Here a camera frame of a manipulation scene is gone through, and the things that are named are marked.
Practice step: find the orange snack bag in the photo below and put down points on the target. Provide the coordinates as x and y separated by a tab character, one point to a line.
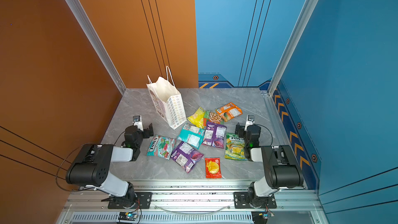
229	111

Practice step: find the white patterned paper bag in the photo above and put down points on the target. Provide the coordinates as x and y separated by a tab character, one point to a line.
167	100

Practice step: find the green nut snack bag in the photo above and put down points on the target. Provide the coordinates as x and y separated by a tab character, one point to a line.
213	117

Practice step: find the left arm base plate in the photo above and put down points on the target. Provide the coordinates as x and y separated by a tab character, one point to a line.
140	200

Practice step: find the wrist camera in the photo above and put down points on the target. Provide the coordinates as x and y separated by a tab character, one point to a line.
137	121
249	121

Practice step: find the left circuit board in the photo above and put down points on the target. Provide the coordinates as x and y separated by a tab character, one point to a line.
128	218

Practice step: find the teal snack bag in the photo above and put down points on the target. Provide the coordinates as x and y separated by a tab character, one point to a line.
192	135

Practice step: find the yellow snack bag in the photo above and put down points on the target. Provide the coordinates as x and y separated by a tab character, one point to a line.
197	119

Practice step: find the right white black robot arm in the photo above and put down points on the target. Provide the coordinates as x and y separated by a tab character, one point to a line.
281	170

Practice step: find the green red Fox's candy bag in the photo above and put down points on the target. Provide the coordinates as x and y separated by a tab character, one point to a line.
161	146

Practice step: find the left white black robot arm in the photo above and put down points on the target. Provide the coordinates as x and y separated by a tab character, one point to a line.
90	169

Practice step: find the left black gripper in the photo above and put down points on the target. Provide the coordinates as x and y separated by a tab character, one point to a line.
147	131

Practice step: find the red yellow snack packet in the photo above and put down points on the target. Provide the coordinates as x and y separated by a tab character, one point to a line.
212	167

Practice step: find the aluminium rail frame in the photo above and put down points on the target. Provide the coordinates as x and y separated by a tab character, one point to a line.
194	202

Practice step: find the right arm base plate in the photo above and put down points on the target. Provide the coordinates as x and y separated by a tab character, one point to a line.
244	200

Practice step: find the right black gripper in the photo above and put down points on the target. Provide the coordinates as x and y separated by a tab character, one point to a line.
240	130

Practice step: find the purple Savoria snack bag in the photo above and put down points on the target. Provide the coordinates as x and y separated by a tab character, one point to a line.
214	135

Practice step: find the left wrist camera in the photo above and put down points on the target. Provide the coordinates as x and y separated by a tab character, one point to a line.
137	121

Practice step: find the right circuit board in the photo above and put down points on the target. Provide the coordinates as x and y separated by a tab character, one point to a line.
262	217

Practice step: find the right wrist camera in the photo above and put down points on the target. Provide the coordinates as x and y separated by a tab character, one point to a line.
249	121

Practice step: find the green yellow Fox's candy bag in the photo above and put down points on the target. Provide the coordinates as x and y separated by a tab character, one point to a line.
235	147

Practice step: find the purple snack bag front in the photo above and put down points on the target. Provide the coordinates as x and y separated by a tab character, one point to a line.
186	156

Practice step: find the circuit board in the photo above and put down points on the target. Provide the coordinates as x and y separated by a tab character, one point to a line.
262	217
128	218

